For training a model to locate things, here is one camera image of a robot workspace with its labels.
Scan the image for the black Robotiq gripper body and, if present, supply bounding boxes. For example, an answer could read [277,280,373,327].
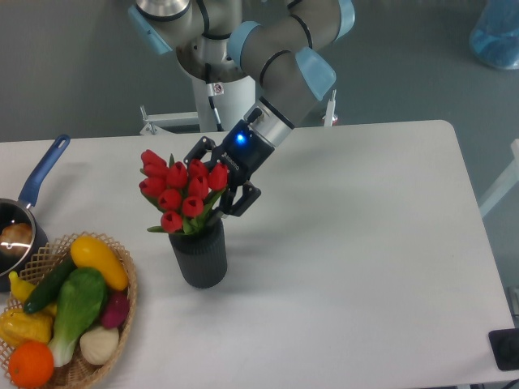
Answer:
[210,120,275,187]

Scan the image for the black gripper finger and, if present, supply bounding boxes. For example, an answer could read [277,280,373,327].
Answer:
[183,136,216,166]
[207,182,261,225]

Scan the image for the red tulip bouquet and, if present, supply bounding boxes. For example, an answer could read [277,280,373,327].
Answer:
[139,150,229,235]

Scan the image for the dark grey ribbed vase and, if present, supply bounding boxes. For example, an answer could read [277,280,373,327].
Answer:
[169,220,228,289]

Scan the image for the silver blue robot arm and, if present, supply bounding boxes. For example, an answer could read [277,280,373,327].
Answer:
[187,1,355,224]

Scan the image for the yellow squash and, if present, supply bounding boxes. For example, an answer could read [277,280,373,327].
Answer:
[70,235,129,292]

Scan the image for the purple red radish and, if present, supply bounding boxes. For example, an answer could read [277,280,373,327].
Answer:
[100,292,130,329]

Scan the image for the green bok choy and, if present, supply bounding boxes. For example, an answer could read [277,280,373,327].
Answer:
[48,267,107,368]

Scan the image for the brown bread roll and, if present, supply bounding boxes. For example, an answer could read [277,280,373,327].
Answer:
[1,223,32,258]

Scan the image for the white garlic bulb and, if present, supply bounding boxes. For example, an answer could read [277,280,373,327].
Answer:
[79,326,119,365]

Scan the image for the dark green cucumber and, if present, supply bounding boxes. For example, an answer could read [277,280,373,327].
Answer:
[23,255,76,314]

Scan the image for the small yellow banana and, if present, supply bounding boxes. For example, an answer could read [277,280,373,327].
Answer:
[8,271,57,317]

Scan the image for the woven wicker basket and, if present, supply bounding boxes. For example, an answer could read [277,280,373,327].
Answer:
[0,231,139,389]

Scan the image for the yellow bell pepper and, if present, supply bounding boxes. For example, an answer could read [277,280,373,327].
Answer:
[1,308,54,348]

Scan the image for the blue plastic bag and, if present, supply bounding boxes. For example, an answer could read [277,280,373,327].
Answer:
[469,0,518,70]

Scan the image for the orange fruit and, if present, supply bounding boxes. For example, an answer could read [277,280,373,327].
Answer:
[8,341,54,388]

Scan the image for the black device at edge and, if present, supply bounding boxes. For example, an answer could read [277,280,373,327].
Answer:
[488,328,518,371]

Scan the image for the white clamp post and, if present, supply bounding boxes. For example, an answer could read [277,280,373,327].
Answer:
[323,89,338,126]

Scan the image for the blue handled saucepan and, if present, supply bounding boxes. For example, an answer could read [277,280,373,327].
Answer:
[1,135,71,293]

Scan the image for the white frame bar right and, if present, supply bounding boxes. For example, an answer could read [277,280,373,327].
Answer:
[478,139,518,218]

